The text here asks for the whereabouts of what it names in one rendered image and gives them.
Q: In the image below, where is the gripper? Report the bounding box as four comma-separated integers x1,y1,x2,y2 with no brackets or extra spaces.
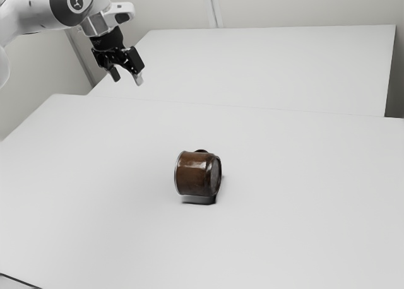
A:
88,28,146,87

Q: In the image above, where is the brown glazed mug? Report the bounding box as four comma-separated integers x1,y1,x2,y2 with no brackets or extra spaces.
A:
173,149,223,198

